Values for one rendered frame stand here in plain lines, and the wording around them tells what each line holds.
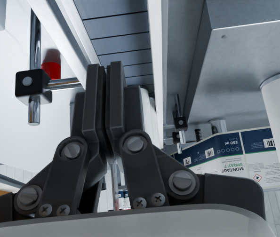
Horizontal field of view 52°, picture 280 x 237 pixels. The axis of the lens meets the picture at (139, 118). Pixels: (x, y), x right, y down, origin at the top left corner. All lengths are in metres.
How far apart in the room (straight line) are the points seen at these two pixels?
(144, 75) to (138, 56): 0.06
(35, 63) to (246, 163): 0.56
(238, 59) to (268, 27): 0.08
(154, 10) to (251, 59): 0.24
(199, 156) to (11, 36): 0.56
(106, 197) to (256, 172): 4.51
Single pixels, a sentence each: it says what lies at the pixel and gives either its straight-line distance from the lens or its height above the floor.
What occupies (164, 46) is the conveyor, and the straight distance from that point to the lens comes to 0.40.
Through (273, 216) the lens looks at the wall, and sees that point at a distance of 5.94.
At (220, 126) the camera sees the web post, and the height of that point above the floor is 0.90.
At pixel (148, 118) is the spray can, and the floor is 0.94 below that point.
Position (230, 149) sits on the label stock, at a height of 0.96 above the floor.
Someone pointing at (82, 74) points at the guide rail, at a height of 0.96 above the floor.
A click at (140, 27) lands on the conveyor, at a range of 0.36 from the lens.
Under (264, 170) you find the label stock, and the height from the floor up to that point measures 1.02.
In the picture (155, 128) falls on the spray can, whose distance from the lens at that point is 0.53.
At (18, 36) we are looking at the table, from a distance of 0.46.
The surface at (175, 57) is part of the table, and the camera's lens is 0.53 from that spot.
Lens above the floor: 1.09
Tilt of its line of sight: 18 degrees down
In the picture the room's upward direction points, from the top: 174 degrees clockwise
